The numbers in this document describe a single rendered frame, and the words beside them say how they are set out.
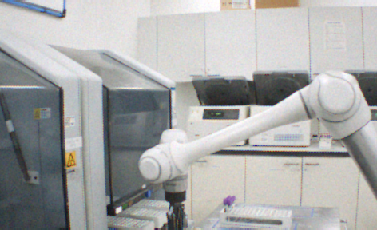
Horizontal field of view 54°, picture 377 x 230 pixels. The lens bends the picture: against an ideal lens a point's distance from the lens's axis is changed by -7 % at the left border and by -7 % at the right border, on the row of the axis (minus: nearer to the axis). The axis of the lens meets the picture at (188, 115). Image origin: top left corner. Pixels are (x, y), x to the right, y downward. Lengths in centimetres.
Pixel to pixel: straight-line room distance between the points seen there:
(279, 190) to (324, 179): 41
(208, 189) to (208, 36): 149
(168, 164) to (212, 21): 295
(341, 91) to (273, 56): 285
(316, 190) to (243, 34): 162
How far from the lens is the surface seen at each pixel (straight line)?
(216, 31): 398
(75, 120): 120
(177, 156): 118
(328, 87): 103
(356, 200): 368
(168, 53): 410
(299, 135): 356
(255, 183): 365
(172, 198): 138
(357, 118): 108
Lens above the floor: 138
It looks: 3 degrees down
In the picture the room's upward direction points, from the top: 1 degrees counter-clockwise
